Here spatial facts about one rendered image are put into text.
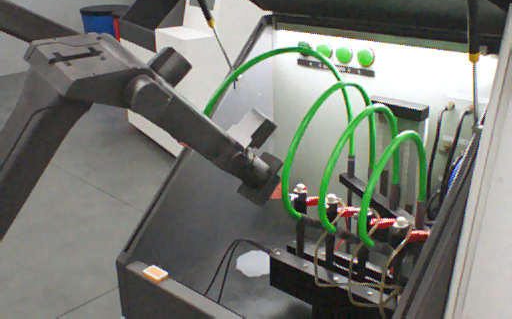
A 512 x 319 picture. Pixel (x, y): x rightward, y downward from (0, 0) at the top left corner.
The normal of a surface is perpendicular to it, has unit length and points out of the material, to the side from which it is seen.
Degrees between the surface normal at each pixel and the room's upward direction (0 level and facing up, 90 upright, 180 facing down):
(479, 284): 76
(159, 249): 90
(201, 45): 90
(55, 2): 90
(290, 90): 90
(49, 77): 67
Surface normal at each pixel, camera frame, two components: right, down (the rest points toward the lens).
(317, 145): -0.66, 0.29
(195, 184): 0.75, 0.22
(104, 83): 0.72, 0.59
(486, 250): -0.65, 0.05
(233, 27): 0.52, 0.30
